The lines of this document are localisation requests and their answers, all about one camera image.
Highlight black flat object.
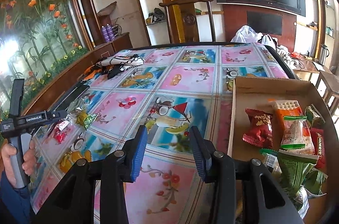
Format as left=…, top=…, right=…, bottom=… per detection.
left=50, top=84, right=91, bottom=115

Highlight printed plastic tablecloth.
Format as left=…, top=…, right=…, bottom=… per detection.
left=29, top=41, right=294, bottom=224

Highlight orange packet green edges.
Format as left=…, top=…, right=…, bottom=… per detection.
left=280, top=115, right=315, bottom=154

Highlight bright red snack packet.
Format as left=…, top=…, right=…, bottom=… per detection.
left=308, top=127, right=327, bottom=170

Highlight green yellow candy packet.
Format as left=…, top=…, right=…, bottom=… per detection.
left=71, top=110, right=98, bottom=130

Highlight orange cracker packet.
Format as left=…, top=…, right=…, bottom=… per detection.
left=267, top=99, right=304, bottom=119

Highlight green snack packet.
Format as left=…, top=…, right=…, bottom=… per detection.
left=304, top=170, right=329, bottom=196
left=304, top=105, right=326, bottom=129
left=277, top=149, right=320, bottom=198

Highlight white plastic bag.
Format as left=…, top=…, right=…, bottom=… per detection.
left=258, top=34, right=278, bottom=48
left=230, top=25, right=258, bottom=43

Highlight dark green bundle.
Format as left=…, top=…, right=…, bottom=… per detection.
left=146, top=8, right=167, bottom=25

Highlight person's left hand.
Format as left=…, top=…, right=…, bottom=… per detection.
left=1, top=139, right=36, bottom=185

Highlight red clear candy packet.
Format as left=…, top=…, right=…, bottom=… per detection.
left=51, top=121, right=70, bottom=145

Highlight black cloth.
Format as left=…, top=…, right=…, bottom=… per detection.
left=107, top=65, right=125, bottom=79

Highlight black rectangular panel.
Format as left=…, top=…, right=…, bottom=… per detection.
left=246, top=11, right=283, bottom=36

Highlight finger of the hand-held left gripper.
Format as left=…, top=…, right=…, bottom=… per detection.
left=46, top=110, right=67, bottom=122

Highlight floral glass panel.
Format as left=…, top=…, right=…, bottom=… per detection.
left=0, top=0, right=90, bottom=119

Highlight black white patterned scarf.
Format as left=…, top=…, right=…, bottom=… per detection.
left=95, top=54, right=146, bottom=72

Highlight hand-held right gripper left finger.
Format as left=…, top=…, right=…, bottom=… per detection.
left=34, top=125, right=149, bottom=224

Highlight orange cloth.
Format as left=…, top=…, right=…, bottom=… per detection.
left=84, top=65, right=106, bottom=80

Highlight wooden chair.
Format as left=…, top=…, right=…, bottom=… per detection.
left=159, top=0, right=215, bottom=43

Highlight brown pillow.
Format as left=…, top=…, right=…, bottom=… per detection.
left=97, top=1, right=117, bottom=17

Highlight cardboard box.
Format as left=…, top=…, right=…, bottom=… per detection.
left=227, top=76, right=339, bottom=224

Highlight steel kettle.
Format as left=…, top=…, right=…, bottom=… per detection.
left=316, top=43, right=329, bottom=66

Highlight wooden cabinet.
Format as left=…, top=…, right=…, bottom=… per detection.
left=94, top=32, right=133, bottom=51

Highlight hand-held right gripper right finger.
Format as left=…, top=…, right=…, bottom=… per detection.
left=189, top=126, right=305, bottom=224

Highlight dark red snack packet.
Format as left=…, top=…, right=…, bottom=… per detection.
left=242, top=108, right=274, bottom=149

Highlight person's left forearm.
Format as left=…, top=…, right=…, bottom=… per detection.
left=0, top=171, right=35, bottom=224

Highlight wooden side table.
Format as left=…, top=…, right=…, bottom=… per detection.
left=315, top=71, right=339, bottom=116

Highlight wooden desk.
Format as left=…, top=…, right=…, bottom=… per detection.
left=291, top=55, right=329, bottom=82

